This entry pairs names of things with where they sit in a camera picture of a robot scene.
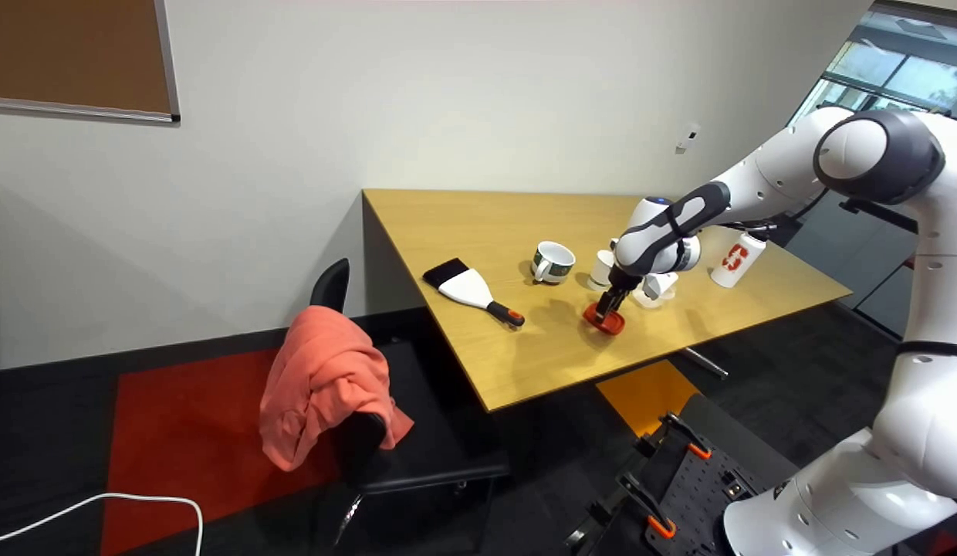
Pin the white wall outlet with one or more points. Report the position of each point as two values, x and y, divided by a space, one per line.
689 137

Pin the window with dark frame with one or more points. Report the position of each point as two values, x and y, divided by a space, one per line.
899 73

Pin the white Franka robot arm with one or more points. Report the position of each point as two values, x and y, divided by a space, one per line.
881 155

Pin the cork board with metal frame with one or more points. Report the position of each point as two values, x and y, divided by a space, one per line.
72 49

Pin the black clamp with orange grip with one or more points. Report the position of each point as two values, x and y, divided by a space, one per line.
649 511
686 436

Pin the red plastic lid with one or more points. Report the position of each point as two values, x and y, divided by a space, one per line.
606 325

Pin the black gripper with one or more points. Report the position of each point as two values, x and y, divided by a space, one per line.
626 281

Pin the black office chair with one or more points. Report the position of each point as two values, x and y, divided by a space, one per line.
428 452

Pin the orange table support panel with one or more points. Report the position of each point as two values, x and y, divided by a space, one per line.
649 396

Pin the salmon pink cloth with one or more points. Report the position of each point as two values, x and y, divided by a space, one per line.
327 380

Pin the white mug with green band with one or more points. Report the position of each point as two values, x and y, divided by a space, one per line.
553 264

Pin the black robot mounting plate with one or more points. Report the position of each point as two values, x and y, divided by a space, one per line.
726 452

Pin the white paper cup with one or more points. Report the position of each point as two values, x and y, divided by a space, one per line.
600 268

